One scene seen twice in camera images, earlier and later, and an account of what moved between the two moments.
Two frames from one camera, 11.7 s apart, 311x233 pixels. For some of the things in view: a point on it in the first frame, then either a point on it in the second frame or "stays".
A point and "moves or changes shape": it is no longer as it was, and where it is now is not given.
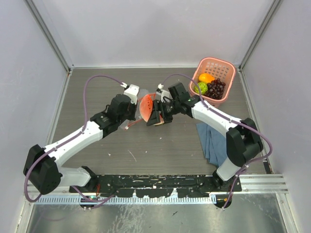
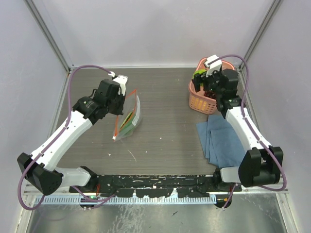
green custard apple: (203, 88) moves or changes shape
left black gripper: (133, 107) -> (119, 110)
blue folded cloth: (214, 144) stays
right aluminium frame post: (271, 10) stays
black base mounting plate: (154, 186) stays
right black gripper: (155, 117) -> (199, 78)
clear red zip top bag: (142, 92) moves or changes shape
